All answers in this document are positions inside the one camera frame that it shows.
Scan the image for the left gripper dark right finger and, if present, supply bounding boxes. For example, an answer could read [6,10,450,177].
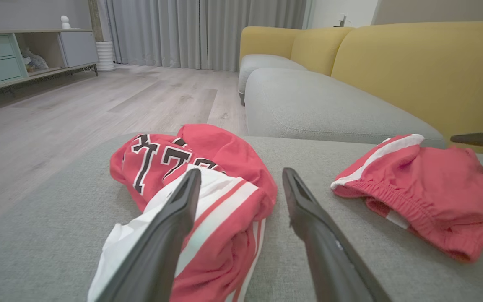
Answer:
[283,168,393,302]

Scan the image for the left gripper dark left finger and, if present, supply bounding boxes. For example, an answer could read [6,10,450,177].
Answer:
[97,168,202,302]

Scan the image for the red shorts white stripe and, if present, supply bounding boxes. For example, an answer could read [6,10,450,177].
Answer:
[330,133,483,264]

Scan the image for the red jersey white sleeves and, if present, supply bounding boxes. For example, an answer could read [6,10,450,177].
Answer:
[87,124,278,302]

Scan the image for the wide yellow sofa backrest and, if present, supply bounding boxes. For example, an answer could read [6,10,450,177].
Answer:
[332,21,483,156]

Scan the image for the large grey sofa seat cushion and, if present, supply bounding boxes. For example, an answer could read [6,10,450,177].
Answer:
[0,133,483,302]

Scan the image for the medium grey sofa seat cushion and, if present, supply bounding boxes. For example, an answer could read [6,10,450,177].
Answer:
[245,68,447,148]

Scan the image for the narrow yellow sofa backrest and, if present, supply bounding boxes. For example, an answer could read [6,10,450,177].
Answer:
[291,27,355,76]

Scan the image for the white ribbed cylinder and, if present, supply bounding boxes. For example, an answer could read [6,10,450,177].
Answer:
[96,41,115,72]

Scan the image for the small grey sofa seat cushion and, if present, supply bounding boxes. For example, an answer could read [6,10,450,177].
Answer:
[238,54,309,105]

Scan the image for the low tv cabinet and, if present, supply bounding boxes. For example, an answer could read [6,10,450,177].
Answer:
[0,29,99,97]

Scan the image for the grey cabinet door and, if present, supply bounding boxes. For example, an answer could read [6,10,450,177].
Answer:
[59,31,99,68]

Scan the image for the grey curtain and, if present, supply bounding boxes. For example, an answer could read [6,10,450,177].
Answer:
[99,0,309,72]

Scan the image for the yellow sofa end backrest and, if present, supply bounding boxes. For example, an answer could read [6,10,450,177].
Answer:
[240,26,301,65]

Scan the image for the soft toy in cabinet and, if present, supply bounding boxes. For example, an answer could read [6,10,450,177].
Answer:
[20,47,49,72]

